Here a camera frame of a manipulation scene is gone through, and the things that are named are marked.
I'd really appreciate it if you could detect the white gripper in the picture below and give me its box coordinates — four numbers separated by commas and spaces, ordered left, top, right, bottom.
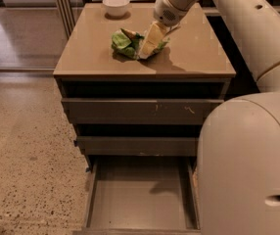
138, 0, 187, 60

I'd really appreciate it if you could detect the green rice chip bag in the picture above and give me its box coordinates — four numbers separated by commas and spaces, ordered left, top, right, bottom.
112, 28, 168, 60

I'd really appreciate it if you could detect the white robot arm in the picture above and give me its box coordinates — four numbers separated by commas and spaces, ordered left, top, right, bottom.
154, 0, 280, 235

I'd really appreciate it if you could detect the beige drawer cabinet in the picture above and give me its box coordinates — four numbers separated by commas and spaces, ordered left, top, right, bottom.
52, 2, 237, 174

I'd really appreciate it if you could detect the grey top drawer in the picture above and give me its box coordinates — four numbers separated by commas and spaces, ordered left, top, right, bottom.
62, 98, 222, 125

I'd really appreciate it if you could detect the grey drawer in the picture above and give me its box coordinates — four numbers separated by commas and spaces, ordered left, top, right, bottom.
73, 156, 201, 235
62, 98, 222, 125
75, 136, 198, 157

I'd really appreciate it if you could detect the grey middle drawer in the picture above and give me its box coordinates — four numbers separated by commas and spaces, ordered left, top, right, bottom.
75, 136, 198, 157

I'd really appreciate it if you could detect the grey bottom drawer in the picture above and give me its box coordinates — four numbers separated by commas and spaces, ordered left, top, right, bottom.
73, 156, 201, 235

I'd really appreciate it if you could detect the white ceramic bowl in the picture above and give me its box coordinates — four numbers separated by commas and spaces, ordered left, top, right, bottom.
102, 0, 130, 18

